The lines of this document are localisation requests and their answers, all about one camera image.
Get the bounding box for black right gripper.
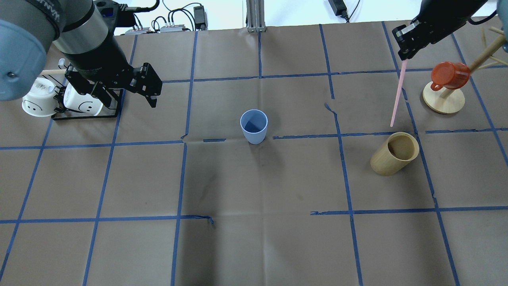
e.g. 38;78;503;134
392;10;461;60

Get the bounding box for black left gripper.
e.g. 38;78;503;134
65;48;163;109

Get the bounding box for light blue cup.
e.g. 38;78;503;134
239;109;269;145

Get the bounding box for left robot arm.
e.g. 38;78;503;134
0;0;163;108

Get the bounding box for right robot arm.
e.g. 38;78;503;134
392;0;508;60

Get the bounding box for orange cup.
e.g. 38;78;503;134
430;62;471;92

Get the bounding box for round wooden cup stand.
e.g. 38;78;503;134
422;27;507;114

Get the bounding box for white upside-down cup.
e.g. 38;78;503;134
21;77;59;117

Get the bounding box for black mug rack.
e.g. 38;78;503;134
51;64;122;121

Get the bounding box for white mug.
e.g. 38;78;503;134
63;83;104;116

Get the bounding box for grey usb hub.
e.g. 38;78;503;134
159;24;188;33
124;27;152;35

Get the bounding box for wooden rack dowel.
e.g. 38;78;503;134
40;69;66;76

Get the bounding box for black power adapter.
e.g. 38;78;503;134
328;0;348;19
194;5;208;31

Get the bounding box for bamboo cylinder holder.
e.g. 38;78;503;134
370;132;419;177

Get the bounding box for aluminium frame post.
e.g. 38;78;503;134
246;0;266;33

